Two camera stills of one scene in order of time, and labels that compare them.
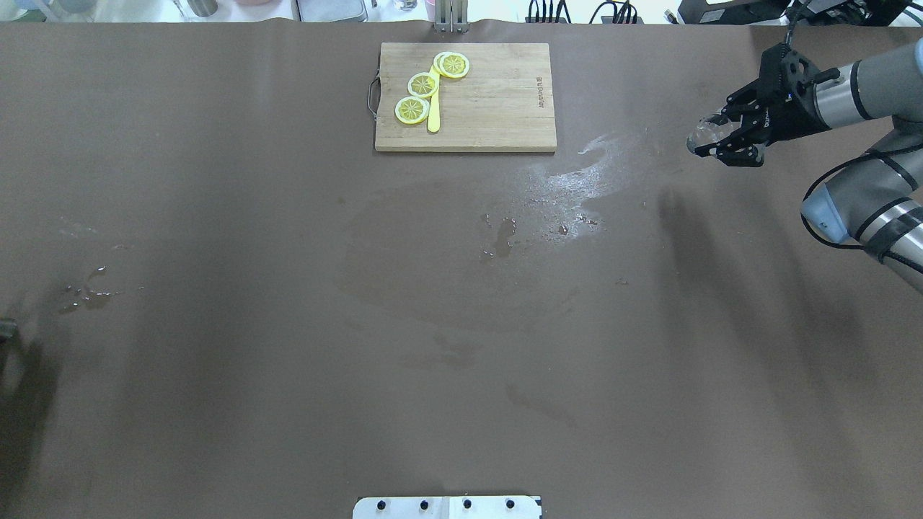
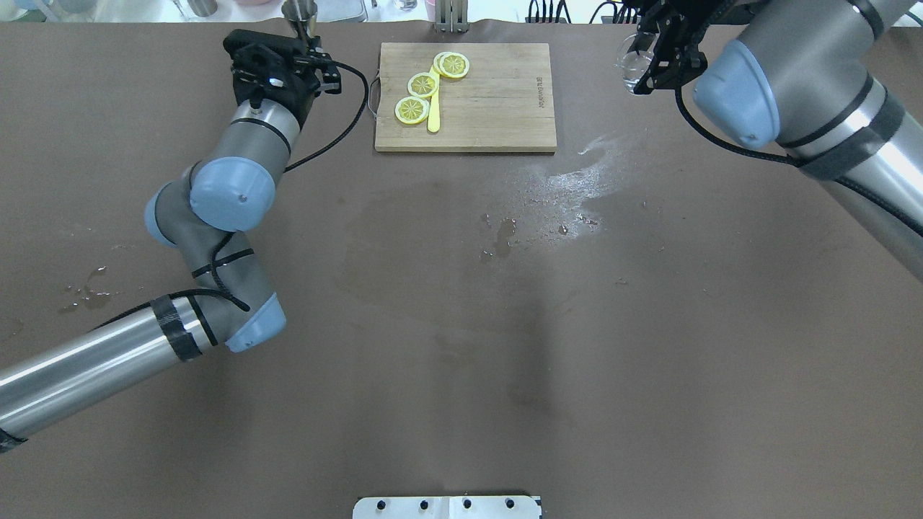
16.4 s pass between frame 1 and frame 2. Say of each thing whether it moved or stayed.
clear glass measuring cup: moved
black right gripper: moved
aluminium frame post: stayed
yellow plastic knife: stayed
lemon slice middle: stayed
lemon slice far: stayed
